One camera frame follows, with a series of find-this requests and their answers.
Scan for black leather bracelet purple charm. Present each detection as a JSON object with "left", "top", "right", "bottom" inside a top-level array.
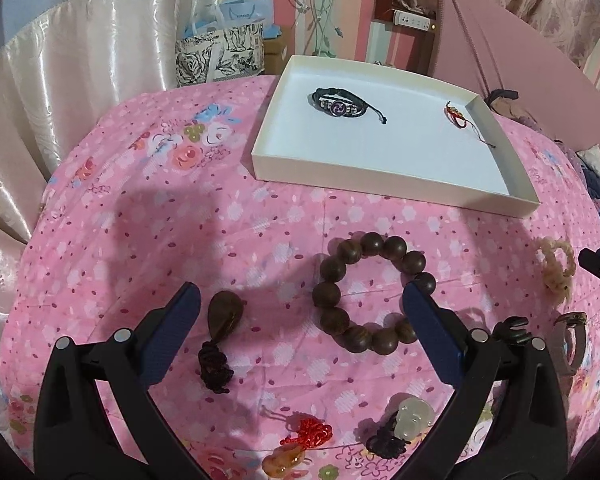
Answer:
[{"left": 308, "top": 86, "right": 388, "bottom": 126}]

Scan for white pillow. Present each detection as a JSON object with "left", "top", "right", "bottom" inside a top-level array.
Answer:
[{"left": 577, "top": 145, "right": 600, "bottom": 171}]

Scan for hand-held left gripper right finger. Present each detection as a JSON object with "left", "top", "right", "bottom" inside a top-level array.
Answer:
[{"left": 401, "top": 280, "right": 568, "bottom": 480}]

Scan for brown garment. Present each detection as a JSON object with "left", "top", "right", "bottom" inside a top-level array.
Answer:
[{"left": 487, "top": 95, "right": 531, "bottom": 120}]

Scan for brown cardboard box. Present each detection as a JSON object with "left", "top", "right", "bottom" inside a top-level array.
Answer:
[{"left": 262, "top": 25, "right": 296, "bottom": 78}]

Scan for purple dotted blanket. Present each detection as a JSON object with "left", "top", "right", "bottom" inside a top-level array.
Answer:
[{"left": 517, "top": 115, "right": 561, "bottom": 137}]

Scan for amber pendant red knotted cord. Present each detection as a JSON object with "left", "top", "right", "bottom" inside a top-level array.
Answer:
[{"left": 261, "top": 412, "right": 333, "bottom": 480}]

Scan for white power strip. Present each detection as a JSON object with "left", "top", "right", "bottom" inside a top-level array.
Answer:
[{"left": 392, "top": 9, "right": 437, "bottom": 33}]

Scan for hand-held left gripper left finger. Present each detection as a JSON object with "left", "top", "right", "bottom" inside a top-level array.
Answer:
[{"left": 32, "top": 281, "right": 203, "bottom": 480}]

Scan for black hair claw clip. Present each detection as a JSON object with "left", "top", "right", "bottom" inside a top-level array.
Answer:
[{"left": 492, "top": 316, "right": 531, "bottom": 347}]

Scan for cream satin cloth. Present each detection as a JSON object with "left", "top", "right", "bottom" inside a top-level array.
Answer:
[{"left": 0, "top": 0, "right": 226, "bottom": 411}]

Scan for pink floral blanket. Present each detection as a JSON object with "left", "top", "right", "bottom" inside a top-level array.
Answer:
[{"left": 0, "top": 74, "right": 600, "bottom": 480}]

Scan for red string bracelet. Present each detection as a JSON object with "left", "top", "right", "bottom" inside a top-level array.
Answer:
[{"left": 444, "top": 101, "right": 496, "bottom": 148}]

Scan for brown teardrop pendant dark cord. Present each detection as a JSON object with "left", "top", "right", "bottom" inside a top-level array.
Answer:
[{"left": 197, "top": 290, "right": 247, "bottom": 395}]

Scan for black and white floral tote bag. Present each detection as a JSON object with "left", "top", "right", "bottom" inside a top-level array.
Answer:
[{"left": 174, "top": 25, "right": 266, "bottom": 88}]

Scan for pink padded headboard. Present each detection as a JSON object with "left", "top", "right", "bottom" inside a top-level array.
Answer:
[{"left": 427, "top": 0, "right": 600, "bottom": 171}]

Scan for small pale blue paper bag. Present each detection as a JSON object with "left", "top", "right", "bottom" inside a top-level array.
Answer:
[{"left": 182, "top": 7, "right": 231, "bottom": 41}]

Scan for white shallow cardboard box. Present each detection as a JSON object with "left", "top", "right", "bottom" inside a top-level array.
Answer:
[{"left": 251, "top": 54, "right": 541, "bottom": 219}]

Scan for large pale blue paper bag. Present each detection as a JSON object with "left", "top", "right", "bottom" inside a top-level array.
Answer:
[{"left": 219, "top": 0, "right": 276, "bottom": 28}]

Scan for beige hair scrunchie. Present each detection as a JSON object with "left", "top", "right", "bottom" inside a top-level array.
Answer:
[{"left": 536, "top": 236, "right": 576, "bottom": 306}]

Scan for hanging grey cables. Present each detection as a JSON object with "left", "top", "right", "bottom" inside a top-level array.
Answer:
[{"left": 295, "top": 0, "right": 346, "bottom": 56}]

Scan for grey band wristwatch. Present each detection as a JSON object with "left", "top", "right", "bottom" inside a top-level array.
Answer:
[{"left": 551, "top": 311, "right": 588, "bottom": 376}]

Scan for brown wooden bead bracelet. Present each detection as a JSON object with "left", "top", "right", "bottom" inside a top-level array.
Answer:
[{"left": 312, "top": 232, "right": 437, "bottom": 355}]

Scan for white jade pendant black cord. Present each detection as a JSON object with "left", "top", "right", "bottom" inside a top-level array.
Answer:
[{"left": 365, "top": 392, "right": 436, "bottom": 456}]

